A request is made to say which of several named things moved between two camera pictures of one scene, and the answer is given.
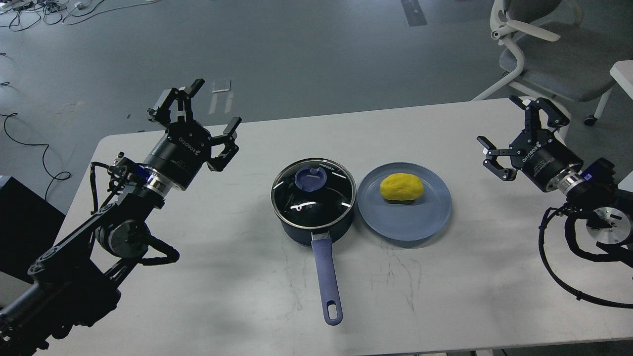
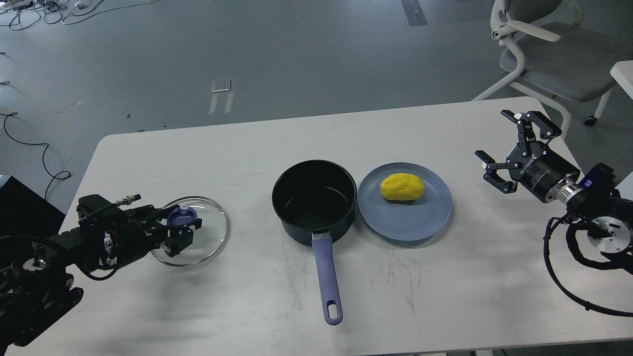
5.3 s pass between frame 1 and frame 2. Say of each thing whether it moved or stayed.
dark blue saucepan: stayed
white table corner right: stayed
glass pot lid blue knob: moved
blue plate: stayed
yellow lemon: stayed
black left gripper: moved
